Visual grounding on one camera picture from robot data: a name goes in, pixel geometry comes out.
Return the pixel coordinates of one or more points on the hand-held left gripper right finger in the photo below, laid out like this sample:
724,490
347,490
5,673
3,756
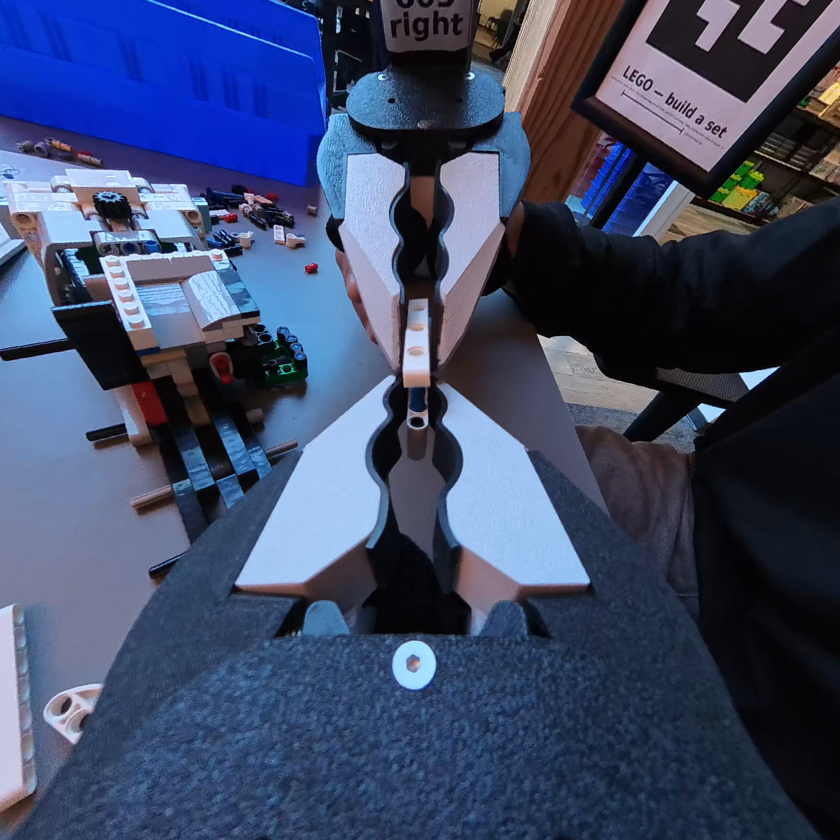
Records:
505,518

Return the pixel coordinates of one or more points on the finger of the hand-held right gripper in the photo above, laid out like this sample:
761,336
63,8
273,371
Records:
367,216
476,216

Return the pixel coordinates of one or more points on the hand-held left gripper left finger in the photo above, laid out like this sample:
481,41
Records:
315,518

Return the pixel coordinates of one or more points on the small grey lego connector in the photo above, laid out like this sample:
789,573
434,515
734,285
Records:
417,421

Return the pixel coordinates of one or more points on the short white lego beam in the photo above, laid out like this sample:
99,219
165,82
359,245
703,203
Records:
417,341

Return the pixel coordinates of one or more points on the person's right forearm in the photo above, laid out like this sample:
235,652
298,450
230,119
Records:
656,282

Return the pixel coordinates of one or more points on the pile of small lego pieces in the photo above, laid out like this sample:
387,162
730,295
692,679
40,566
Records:
259,213

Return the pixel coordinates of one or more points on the green lego block black pins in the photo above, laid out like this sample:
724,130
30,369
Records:
285,371

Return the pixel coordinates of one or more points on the white lego truck model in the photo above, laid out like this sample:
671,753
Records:
164,308

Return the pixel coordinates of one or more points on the row of loose lego pieces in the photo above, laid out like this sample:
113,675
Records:
65,149

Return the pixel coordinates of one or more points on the white curved lego piece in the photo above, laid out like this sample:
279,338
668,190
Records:
69,712

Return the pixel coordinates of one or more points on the long white lego beam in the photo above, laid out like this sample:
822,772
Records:
12,709

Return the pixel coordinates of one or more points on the person's right hand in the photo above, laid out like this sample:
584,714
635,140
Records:
354,295

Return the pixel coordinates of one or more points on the wooden pillar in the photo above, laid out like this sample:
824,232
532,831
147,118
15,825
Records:
558,98

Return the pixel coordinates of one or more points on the rack of blue crates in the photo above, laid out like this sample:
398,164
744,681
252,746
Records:
630,197

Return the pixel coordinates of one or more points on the blue plastic bin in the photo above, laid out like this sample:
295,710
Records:
229,33
131,131

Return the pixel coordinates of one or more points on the black chair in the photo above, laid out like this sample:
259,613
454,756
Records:
695,384

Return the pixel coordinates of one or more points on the black framed sign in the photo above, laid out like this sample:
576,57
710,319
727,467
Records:
689,98

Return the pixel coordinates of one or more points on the store shelf with goods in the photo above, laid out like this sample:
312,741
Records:
787,151

